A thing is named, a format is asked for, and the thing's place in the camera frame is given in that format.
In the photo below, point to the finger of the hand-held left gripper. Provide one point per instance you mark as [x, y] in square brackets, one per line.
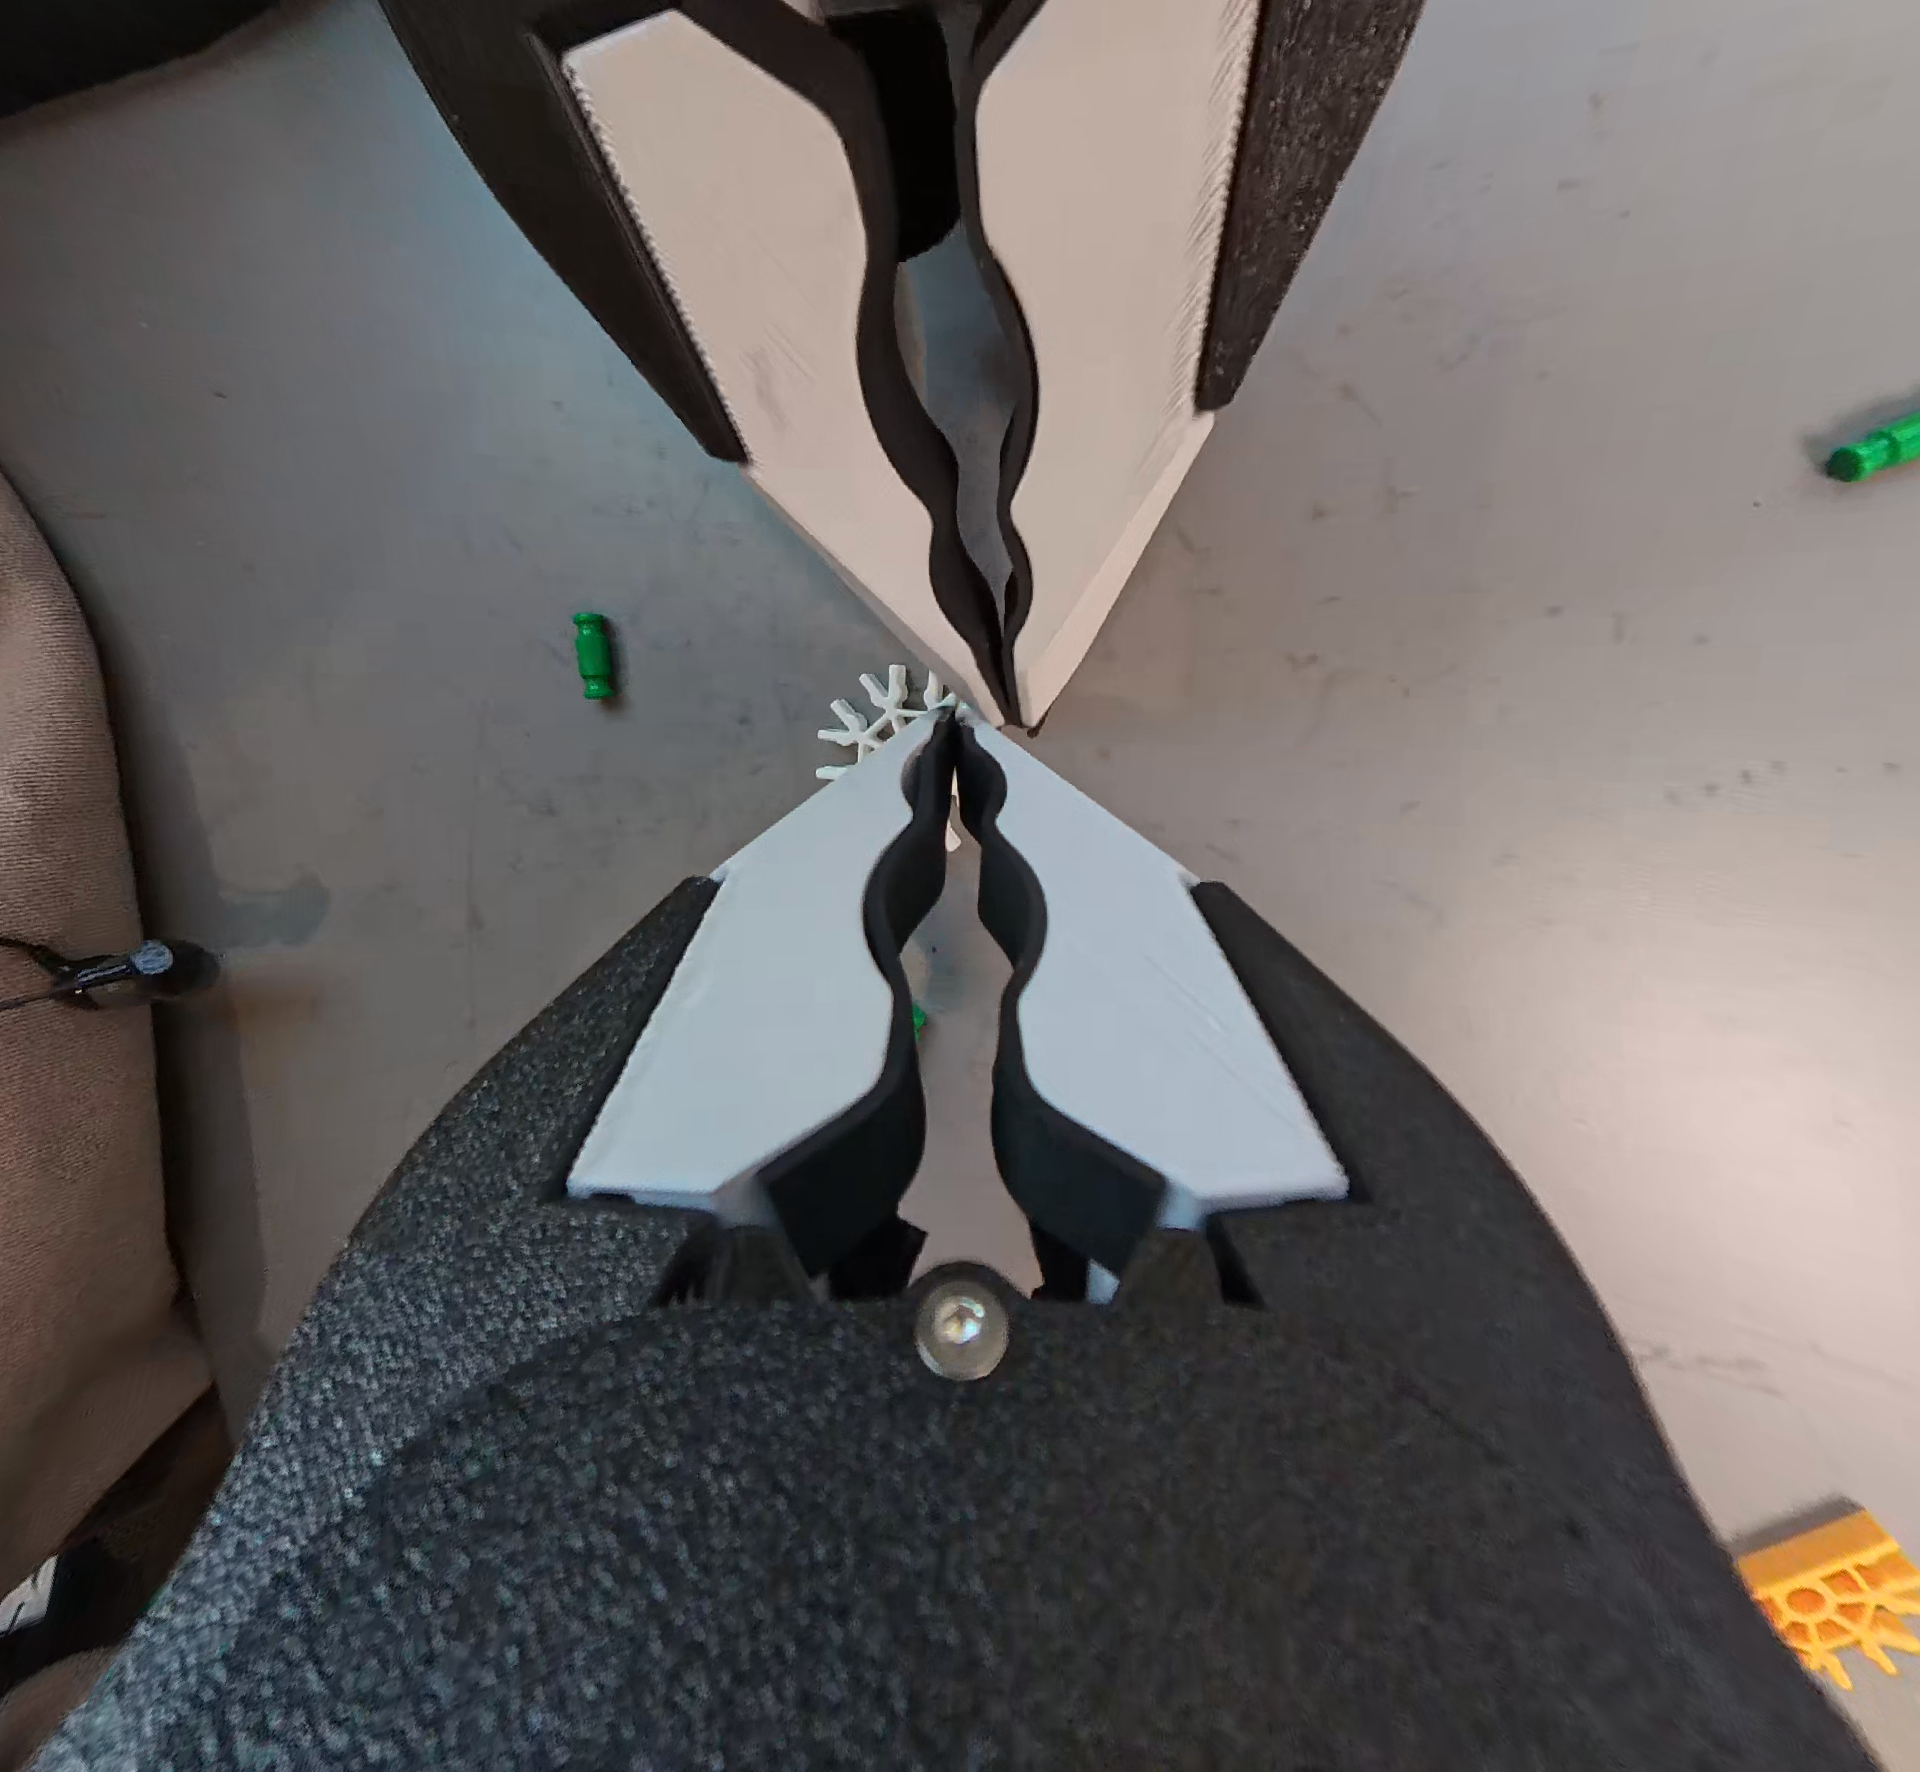
[1109, 229]
[749, 272]

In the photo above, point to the black earbud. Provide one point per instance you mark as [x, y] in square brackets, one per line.
[151, 964]

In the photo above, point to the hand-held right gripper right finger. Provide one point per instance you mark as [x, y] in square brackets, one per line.
[1169, 1036]

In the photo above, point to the grey desk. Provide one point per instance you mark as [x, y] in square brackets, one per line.
[1500, 751]

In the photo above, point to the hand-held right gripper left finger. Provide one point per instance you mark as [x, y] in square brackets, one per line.
[721, 1036]

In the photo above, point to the yellow half-round connector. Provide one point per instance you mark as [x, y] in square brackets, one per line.
[1830, 1600]

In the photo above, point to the white snowflake connector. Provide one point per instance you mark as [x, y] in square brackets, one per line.
[855, 724]

